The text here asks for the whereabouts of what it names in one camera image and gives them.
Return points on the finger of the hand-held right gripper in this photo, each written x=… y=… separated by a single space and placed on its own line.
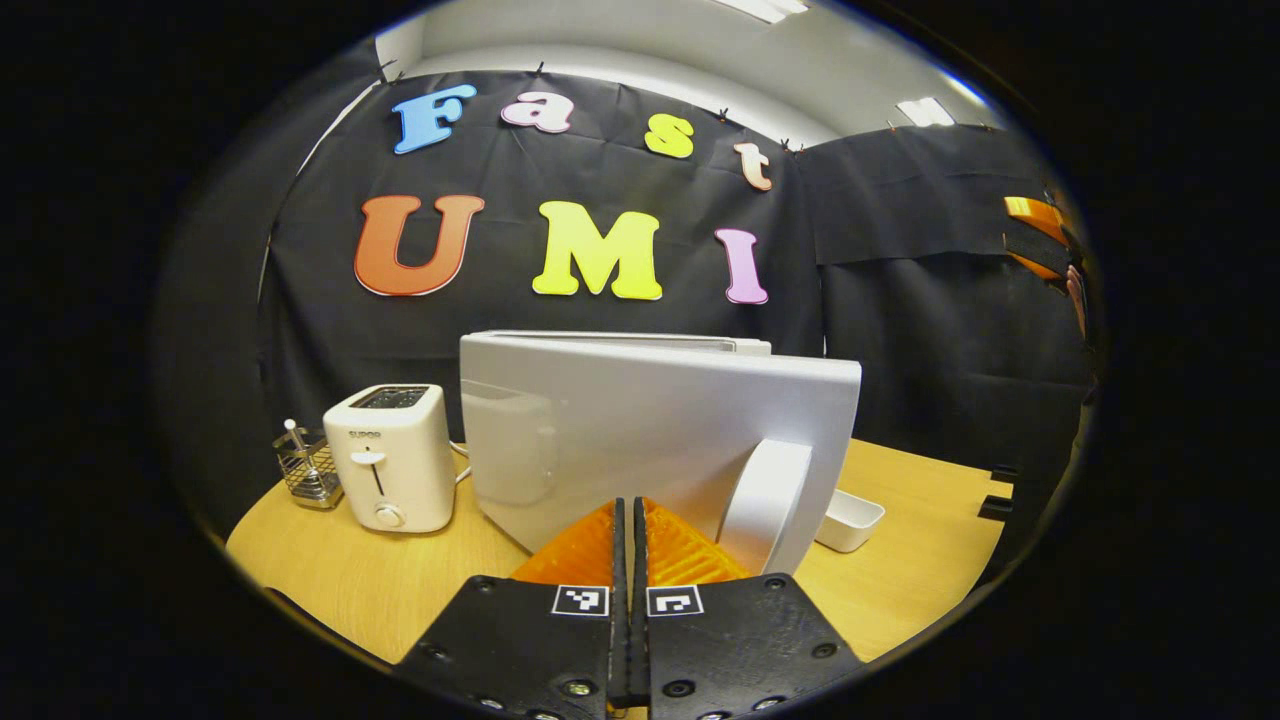
x=1035 y=215

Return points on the small ceiling light panel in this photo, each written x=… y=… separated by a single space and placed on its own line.
x=925 y=111

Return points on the white toaster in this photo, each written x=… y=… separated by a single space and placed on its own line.
x=395 y=460

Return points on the long ceiling light panel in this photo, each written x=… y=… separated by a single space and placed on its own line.
x=765 y=8

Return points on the white microwave oven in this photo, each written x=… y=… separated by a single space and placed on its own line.
x=620 y=430

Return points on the black backdrop cloth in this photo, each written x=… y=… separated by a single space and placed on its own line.
x=900 y=320

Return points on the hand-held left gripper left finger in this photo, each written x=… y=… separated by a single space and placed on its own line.
x=540 y=640

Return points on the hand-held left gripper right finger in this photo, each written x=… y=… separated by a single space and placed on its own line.
x=740 y=640

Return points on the white rectangular tray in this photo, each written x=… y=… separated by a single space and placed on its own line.
x=850 y=520

